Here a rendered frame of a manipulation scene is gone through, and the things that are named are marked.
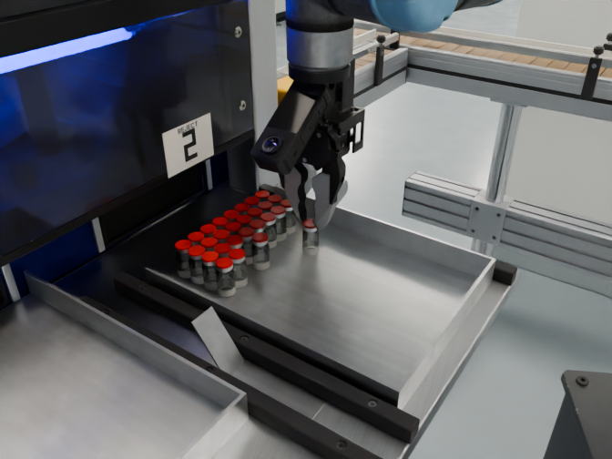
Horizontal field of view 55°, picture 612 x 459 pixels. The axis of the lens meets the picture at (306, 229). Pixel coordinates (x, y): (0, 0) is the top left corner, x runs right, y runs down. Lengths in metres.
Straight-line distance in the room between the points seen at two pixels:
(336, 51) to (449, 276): 0.31
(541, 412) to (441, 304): 1.18
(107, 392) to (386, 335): 0.30
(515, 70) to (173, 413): 1.14
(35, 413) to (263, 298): 0.27
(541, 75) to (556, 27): 0.62
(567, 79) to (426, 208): 0.53
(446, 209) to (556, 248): 0.31
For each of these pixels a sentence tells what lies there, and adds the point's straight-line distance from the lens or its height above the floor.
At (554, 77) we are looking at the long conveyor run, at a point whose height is 0.92.
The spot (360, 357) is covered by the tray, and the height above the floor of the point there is 0.88.
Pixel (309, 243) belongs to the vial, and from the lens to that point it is 0.77.
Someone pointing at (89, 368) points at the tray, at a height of 0.88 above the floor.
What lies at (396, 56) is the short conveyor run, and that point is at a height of 0.93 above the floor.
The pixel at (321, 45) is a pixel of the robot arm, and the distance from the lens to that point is 0.65.
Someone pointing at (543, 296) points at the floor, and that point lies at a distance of 2.29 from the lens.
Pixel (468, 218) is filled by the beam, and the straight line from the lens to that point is 1.70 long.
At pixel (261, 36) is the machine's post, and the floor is 1.12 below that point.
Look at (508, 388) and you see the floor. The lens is 1.90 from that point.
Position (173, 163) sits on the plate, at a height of 1.01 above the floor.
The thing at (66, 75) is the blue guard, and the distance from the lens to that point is 0.64.
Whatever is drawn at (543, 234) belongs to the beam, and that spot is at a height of 0.51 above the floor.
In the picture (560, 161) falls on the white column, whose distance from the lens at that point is 2.20.
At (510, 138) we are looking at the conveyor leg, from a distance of 1.58.
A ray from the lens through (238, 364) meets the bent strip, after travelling 0.63.
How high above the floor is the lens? 1.33
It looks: 32 degrees down
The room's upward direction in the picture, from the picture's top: straight up
